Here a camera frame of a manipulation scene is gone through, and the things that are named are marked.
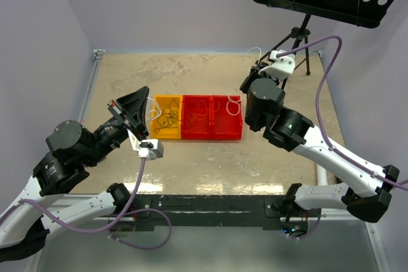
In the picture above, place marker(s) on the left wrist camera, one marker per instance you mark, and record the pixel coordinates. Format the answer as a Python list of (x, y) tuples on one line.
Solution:
[(150, 149)]

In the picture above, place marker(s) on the red plastic bin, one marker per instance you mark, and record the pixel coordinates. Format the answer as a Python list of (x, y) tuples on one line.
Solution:
[(226, 118), (195, 117)]

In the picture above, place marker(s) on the middle red plastic bin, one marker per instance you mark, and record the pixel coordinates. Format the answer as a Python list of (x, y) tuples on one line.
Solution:
[(195, 117)]

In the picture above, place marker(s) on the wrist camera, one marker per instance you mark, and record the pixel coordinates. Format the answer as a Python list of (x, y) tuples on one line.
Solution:
[(280, 67), (150, 149)]

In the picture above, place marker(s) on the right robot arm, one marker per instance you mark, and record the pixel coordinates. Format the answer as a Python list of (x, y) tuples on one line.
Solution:
[(365, 188)]

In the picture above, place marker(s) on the aluminium frame rail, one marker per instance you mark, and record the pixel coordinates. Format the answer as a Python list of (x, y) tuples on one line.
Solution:
[(33, 261)]

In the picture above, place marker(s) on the white cylinder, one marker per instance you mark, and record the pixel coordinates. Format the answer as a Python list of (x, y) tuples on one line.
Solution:
[(322, 178)]

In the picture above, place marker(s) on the yellow plastic bin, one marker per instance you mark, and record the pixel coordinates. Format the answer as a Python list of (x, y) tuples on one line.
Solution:
[(166, 120)]

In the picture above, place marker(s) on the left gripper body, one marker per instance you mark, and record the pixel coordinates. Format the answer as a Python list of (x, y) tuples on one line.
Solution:
[(122, 118)]

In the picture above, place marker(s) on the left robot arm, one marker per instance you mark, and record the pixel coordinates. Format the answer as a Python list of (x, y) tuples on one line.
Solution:
[(72, 148)]

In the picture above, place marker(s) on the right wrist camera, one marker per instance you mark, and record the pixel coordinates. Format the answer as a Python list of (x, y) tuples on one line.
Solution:
[(280, 67)]

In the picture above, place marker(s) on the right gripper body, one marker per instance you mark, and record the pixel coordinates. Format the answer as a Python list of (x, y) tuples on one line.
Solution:
[(254, 71)]

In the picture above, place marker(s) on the right red plastic bin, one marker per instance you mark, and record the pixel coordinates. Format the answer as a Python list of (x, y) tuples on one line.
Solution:
[(226, 118)]

